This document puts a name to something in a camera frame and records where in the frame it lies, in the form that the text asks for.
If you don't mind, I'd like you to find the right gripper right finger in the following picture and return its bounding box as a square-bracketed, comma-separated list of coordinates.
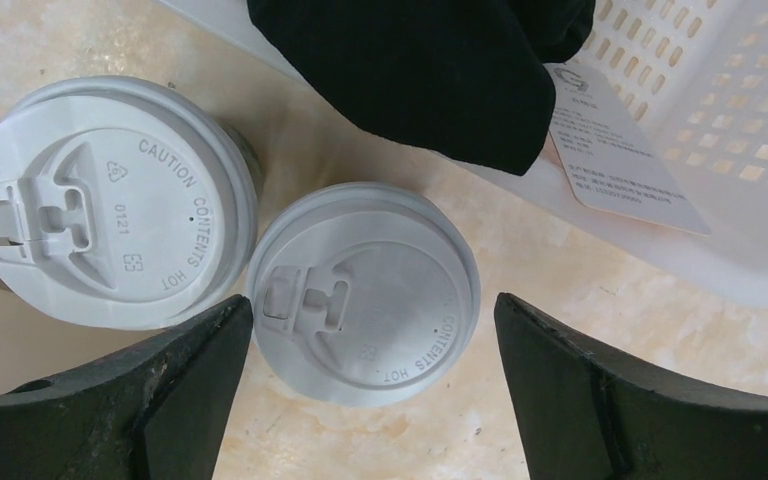
[494, 293, 768, 479]

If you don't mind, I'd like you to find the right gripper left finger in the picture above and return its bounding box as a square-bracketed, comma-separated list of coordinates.
[0, 295, 253, 479]

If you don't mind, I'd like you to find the dark printed coffee cup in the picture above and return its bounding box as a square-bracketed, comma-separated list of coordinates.
[221, 123, 264, 200]

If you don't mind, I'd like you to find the white paper tag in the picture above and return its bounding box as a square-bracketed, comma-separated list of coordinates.
[546, 63, 711, 236]

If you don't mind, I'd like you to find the white plastic basket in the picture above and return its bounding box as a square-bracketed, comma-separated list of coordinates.
[170, 1, 768, 307]

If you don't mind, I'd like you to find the black cloth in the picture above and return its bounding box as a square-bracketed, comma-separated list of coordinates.
[248, 0, 595, 176]

